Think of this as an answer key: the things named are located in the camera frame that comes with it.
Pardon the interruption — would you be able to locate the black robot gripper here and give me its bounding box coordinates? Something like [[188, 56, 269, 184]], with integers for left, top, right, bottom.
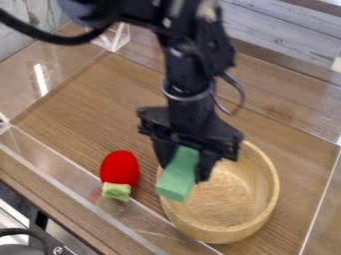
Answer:
[[138, 90, 243, 182]]

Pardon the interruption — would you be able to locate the green rectangular block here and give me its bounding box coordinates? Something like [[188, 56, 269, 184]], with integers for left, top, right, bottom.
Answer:
[[156, 146, 198, 201]]

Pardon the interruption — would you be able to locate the brown wooden bowl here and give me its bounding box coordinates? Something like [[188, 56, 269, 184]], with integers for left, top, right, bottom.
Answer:
[[160, 140, 279, 244]]

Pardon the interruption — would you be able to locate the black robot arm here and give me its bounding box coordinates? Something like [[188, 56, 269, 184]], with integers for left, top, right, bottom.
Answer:
[[0, 0, 245, 182]]

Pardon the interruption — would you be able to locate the red plush radish toy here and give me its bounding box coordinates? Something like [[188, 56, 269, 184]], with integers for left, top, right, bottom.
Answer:
[[99, 150, 140, 202]]

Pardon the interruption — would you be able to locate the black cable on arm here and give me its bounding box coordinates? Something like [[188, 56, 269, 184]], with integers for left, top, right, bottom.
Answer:
[[208, 71, 246, 118]]

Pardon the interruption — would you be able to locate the clear acrylic corner bracket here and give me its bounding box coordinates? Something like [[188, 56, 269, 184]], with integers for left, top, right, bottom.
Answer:
[[91, 23, 131, 53]]

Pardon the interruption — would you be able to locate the black stand with cable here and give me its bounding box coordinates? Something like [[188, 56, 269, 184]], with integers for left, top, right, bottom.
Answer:
[[0, 210, 79, 255]]

